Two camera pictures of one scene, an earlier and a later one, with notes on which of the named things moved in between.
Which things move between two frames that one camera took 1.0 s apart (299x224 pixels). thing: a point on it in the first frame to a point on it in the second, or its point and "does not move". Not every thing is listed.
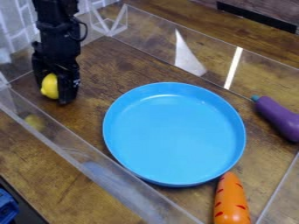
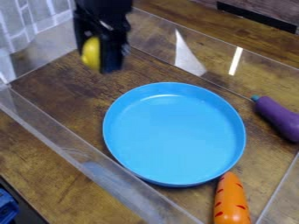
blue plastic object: [10, 207] does not move
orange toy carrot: [231, 203] does not move
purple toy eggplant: [282, 122] does not move
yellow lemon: [50, 87] to [90, 56]
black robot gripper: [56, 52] to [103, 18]
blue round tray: [174, 134] does not move
